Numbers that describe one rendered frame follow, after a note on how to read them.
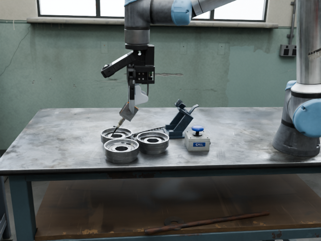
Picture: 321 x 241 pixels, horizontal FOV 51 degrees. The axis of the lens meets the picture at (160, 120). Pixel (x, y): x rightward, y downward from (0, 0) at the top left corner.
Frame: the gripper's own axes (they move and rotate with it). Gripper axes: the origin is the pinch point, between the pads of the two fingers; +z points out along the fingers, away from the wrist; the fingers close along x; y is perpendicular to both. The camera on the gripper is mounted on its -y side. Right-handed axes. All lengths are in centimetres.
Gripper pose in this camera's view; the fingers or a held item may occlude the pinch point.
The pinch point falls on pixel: (130, 108)
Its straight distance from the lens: 106.9
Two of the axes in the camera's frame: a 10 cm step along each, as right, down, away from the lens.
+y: 9.9, -0.3, 1.6
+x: -1.6, -3.2, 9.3
